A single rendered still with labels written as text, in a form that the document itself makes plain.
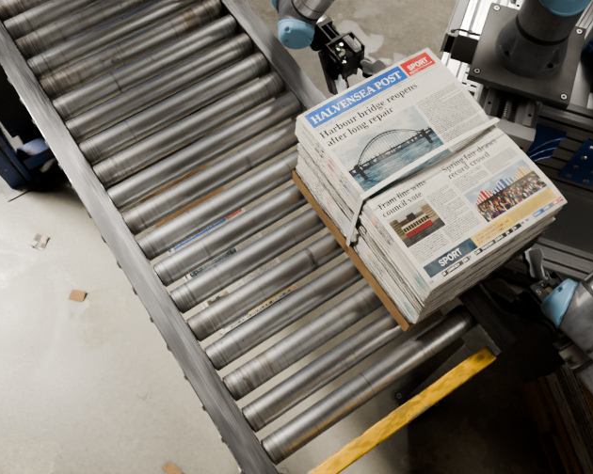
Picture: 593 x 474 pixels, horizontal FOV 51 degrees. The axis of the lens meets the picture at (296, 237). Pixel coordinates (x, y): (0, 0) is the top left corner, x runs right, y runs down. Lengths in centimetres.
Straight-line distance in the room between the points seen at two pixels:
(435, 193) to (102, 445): 132
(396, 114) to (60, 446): 140
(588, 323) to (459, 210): 29
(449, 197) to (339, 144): 20
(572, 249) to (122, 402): 141
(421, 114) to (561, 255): 99
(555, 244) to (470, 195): 98
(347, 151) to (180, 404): 114
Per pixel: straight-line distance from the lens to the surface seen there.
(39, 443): 206
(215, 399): 114
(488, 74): 147
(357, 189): 102
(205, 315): 118
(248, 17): 153
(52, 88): 150
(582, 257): 203
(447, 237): 100
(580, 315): 114
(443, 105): 113
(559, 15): 138
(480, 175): 107
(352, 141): 106
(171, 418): 197
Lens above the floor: 192
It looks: 67 degrees down
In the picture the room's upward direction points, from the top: 2 degrees clockwise
